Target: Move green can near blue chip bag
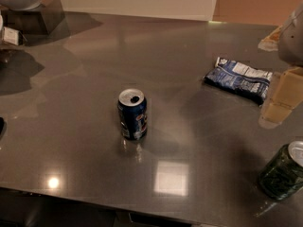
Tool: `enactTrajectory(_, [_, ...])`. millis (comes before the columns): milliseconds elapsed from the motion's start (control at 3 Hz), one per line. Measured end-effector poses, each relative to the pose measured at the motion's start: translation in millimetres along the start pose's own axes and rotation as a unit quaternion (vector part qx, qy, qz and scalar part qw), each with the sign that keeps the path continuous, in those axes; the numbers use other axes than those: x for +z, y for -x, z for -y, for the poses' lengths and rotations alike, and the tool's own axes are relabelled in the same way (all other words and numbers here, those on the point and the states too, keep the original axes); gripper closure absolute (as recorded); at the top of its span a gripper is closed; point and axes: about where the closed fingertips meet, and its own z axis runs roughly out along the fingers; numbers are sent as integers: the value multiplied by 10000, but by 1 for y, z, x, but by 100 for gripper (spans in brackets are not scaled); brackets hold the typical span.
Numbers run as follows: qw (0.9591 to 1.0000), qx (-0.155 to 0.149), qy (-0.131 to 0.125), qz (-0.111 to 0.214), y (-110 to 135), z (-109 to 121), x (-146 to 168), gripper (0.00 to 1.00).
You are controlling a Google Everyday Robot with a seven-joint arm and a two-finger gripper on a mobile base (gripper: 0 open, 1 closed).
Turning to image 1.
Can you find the dark wooden stand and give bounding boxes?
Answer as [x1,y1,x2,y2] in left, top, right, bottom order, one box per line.
[1,0,64,35]

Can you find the green soda can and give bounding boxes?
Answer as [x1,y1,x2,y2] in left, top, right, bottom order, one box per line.
[258,141,303,201]

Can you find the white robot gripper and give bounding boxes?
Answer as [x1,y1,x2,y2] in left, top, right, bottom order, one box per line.
[258,3,303,129]

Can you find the blue soda can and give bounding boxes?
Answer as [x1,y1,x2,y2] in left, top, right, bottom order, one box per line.
[117,88,147,140]

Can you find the small white card box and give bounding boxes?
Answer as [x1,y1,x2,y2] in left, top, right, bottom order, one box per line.
[2,26,24,45]

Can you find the blue chip bag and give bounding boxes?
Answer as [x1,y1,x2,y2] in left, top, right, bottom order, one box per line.
[204,57,273,105]

